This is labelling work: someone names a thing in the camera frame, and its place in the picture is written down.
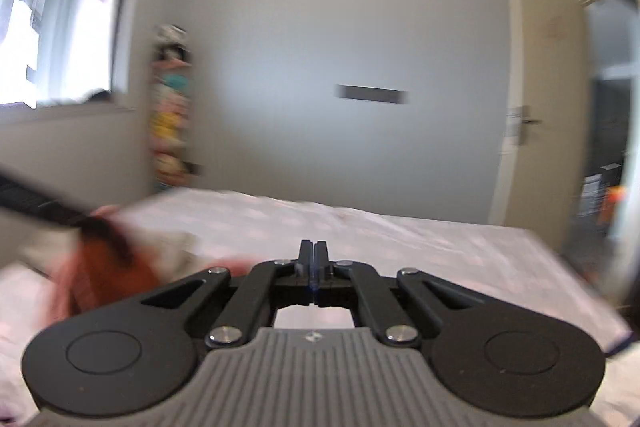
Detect dark wall plate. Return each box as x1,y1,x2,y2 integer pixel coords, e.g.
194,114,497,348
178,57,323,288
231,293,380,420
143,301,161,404
336,84,407,105

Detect window with dark frame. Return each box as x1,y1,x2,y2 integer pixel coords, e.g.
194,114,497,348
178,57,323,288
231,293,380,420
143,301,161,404
1,0,122,109

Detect cream room door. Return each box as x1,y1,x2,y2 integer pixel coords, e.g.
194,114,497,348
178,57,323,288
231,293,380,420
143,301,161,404
489,0,590,246

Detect rust red fleece garment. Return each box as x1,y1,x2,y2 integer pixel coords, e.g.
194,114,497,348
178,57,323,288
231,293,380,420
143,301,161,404
46,204,256,325

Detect plush toy storage column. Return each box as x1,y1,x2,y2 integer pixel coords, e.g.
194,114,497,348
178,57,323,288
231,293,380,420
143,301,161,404
149,24,196,192

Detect pink dotted bed sheet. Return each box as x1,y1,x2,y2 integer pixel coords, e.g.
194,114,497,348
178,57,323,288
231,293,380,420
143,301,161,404
0,186,634,427

